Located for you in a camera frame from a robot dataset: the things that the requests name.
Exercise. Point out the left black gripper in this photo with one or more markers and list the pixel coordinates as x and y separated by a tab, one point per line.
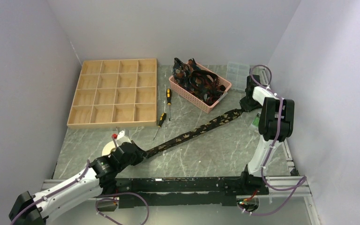
140	155

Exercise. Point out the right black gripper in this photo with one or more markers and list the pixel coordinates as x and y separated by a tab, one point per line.
245	107

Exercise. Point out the black gold patterned tie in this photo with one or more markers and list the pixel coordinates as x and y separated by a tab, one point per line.
212	124

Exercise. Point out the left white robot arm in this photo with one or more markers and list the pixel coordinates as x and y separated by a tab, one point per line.
97	178

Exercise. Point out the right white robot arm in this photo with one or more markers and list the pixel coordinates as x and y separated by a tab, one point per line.
275	123

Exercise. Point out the white tape roll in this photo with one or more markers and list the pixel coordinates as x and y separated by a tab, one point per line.
108	148

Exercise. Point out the pile of patterned ties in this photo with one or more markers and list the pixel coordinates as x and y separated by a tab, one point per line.
200	83

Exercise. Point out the green screw bit box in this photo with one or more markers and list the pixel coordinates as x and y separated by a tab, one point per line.
255	123

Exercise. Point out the clear plastic organizer box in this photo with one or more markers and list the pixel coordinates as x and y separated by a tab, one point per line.
237	74

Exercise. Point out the pink plastic basket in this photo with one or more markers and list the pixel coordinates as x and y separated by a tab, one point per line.
194	100

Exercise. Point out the lower black yellow screwdriver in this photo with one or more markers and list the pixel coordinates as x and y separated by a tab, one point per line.
160	123

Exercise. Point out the black yellow screwdriver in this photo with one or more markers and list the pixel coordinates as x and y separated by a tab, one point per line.
168	99
160	123

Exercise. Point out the wooden compartment tray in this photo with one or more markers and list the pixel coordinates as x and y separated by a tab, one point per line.
115	93

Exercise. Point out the upper black yellow screwdriver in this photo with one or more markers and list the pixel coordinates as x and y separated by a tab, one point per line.
168	99

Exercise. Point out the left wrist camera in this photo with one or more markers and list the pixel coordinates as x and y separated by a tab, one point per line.
120	138

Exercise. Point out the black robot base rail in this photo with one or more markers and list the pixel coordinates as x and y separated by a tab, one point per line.
226	191

